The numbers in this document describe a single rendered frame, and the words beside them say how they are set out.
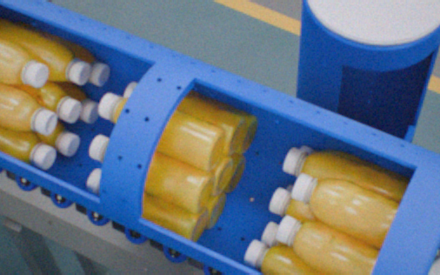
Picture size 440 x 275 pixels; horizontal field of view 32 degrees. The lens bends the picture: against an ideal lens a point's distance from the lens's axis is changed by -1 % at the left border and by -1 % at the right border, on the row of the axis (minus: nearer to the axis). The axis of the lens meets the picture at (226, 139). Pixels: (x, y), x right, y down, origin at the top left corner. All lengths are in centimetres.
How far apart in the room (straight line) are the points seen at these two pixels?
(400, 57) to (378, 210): 47
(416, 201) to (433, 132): 159
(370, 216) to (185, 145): 28
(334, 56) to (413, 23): 16
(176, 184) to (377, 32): 51
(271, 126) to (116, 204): 30
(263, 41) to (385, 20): 135
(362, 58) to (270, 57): 129
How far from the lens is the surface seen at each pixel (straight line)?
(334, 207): 107
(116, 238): 135
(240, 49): 277
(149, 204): 120
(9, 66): 127
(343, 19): 146
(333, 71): 153
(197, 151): 112
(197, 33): 282
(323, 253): 110
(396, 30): 146
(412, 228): 101
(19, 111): 127
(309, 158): 116
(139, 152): 109
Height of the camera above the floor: 211
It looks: 56 degrees down
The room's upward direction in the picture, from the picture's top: 4 degrees counter-clockwise
